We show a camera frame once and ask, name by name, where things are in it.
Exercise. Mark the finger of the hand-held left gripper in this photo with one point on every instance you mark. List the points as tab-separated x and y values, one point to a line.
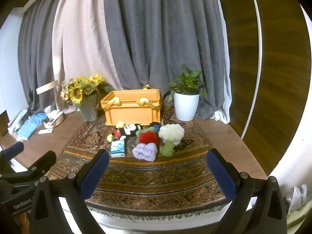
42	162
13	150

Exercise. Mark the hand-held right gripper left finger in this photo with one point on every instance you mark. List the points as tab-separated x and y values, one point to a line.
93	175

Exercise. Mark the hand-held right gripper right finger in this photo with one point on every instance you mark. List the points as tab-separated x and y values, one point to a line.
223	175

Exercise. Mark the blue white tissue pack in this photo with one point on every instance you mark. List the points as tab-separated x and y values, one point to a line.
117	149

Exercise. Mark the small yellow plush toy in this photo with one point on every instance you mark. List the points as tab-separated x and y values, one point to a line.
120	124

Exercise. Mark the black white mouse plush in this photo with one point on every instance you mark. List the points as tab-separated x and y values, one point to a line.
130	129

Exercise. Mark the red fluffy plush ball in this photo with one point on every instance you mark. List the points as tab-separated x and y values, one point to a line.
149	137

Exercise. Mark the white green vegetable plush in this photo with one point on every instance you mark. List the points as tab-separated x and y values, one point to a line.
170	131

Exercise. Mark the dark blue patterned ball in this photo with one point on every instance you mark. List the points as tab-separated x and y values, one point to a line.
155	126

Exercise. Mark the stack of white boards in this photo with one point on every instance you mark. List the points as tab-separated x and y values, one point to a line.
17	120

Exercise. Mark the light blue cloth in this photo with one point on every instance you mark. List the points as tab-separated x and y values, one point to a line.
30	125

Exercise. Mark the flat white box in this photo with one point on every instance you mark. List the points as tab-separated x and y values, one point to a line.
45	131

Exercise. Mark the small white device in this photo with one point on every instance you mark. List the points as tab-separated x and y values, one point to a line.
52	121

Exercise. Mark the patterned brown rug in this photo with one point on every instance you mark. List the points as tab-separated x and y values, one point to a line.
151	178

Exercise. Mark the grey ribbed vase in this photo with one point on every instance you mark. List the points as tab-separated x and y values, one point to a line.
89	109

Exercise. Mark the wooden head desk lamp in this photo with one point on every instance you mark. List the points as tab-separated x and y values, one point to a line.
47	87

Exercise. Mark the white crumpled cloth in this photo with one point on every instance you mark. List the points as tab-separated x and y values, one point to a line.
297	197

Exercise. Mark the white sheer curtain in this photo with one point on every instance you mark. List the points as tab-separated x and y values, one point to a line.
225	97

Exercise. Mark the green plant in white pot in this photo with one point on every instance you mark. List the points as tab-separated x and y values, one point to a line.
186	106

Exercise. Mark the sunflower bouquet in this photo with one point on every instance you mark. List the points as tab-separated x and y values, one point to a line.
79	91

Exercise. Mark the white curved hoop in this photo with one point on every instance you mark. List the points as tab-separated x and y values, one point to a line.
256	53

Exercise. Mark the beige curtain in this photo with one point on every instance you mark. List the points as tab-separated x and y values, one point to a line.
82	41

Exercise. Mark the dark grey curtain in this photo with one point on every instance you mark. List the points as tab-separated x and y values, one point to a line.
165	41

